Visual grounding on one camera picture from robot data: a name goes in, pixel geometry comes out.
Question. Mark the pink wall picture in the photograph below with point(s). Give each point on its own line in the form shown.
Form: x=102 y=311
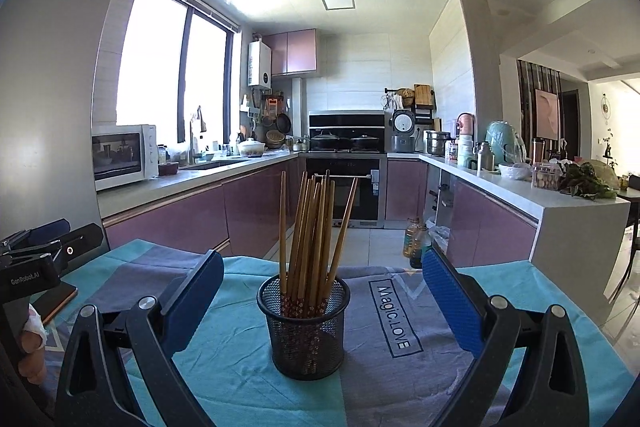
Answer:
x=546 y=114

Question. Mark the grey refrigerator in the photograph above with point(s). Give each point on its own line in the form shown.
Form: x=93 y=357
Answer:
x=50 y=82

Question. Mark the stainless steel pot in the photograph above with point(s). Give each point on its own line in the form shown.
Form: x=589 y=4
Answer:
x=437 y=144

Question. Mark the dark bowl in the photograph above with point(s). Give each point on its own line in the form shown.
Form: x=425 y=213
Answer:
x=169 y=169

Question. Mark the clear food container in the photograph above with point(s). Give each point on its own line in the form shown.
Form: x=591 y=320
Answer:
x=545 y=177

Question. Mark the white casserole pot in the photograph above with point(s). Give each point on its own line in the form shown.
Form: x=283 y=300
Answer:
x=251 y=148

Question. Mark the white bowl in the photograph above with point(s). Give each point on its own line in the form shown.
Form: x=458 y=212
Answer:
x=515 y=172

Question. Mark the dark liquid bottle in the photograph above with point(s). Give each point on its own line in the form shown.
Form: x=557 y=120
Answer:
x=422 y=252

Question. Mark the leafy green vegetables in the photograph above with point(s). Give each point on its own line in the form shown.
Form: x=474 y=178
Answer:
x=587 y=182

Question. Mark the white water heater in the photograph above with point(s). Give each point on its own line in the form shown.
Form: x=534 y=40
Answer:
x=260 y=64

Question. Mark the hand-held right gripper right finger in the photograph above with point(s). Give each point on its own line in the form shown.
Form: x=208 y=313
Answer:
x=450 y=302

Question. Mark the bunch of wooden chopsticks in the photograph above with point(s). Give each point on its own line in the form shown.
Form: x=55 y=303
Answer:
x=310 y=232

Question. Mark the purple wall cabinet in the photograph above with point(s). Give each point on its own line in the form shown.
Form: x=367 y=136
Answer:
x=292 y=52

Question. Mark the black range hood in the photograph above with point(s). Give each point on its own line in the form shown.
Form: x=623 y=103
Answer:
x=347 y=123

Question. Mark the kitchen faucet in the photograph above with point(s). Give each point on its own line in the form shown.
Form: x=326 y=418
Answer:
x=199 y=132

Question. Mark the black mesh utensil holder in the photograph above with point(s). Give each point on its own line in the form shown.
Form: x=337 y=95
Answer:
x=305 y=352

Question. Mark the teal grey striped tablecloth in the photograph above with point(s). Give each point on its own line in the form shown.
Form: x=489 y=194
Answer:
x=400 y=382

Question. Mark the yellow cooking oil bottle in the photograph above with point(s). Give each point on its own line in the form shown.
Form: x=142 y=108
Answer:
x=412 y=237

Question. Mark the mint green appliance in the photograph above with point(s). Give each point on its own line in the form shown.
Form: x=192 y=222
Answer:
x=502 y=142

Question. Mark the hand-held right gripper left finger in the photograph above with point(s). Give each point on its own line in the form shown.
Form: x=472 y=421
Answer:
x=197 y=302

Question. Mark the steel thermos bottle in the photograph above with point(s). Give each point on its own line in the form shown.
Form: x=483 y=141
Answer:
x=486 y=157

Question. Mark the black wok with lid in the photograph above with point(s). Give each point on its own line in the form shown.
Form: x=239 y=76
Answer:
x=366 y=141
x=325 y=141

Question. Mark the purple kitchen base cabinets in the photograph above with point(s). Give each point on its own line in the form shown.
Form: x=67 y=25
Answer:
x=250 y=202

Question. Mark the person's left hand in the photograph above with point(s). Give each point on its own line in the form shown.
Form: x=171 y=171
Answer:
x=34 y=342

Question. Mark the hanging black frying pan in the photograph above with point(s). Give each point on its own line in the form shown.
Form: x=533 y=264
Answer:
x=284 y=122

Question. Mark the pink kettle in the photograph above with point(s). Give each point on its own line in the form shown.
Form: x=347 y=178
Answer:
x=466 y=124

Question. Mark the smartphone with gold edge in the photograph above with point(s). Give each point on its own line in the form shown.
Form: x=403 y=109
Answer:
x=57 y=304

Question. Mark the grey rice cooker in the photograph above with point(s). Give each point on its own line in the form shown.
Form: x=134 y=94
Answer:
x=404 y=132

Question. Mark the black built-in oven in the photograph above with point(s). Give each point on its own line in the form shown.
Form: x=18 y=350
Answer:
x=370 y=197

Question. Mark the kitchen window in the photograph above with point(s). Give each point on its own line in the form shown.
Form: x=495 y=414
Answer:
x=165 y=57

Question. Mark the white microwave oven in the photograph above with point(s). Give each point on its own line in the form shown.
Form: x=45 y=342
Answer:
x=122 y=157

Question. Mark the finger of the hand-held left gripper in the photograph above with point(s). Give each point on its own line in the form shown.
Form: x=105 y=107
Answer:
x=80 y=247
x=50 y=231

